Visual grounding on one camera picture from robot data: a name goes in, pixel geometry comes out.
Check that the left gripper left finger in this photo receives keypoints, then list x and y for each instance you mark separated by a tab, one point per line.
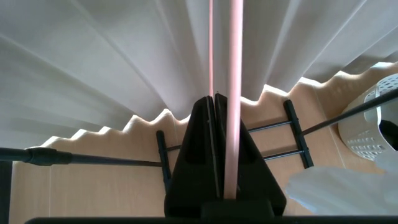
192	180

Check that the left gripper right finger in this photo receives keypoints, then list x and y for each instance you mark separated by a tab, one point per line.
264	186

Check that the white garment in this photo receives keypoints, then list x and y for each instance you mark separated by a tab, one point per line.
335	189

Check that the pink clothes hanger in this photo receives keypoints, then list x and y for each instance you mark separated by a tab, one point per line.
234	93

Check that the white laundry basket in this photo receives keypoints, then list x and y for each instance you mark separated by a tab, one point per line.
357	133

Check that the black clothes rack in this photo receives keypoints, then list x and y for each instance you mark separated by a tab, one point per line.
46	155

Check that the beige curtain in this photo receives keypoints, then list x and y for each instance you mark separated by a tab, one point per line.
93	62

